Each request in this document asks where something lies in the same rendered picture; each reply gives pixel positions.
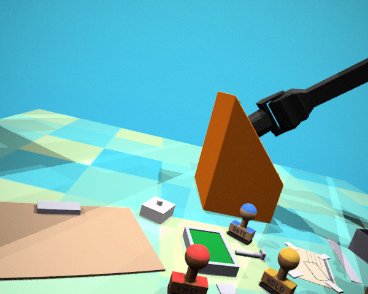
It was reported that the tan clipboard with white clip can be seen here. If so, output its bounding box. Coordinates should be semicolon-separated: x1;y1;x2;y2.
0;200;166;281

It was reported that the wooden date stamp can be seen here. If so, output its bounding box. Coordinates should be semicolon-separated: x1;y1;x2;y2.
227;204;257;245

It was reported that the red and brown fail stamp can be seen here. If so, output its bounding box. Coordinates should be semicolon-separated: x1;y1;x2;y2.
167;244;210;294

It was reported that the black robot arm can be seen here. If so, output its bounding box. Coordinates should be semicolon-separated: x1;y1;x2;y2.
248;58;368;137

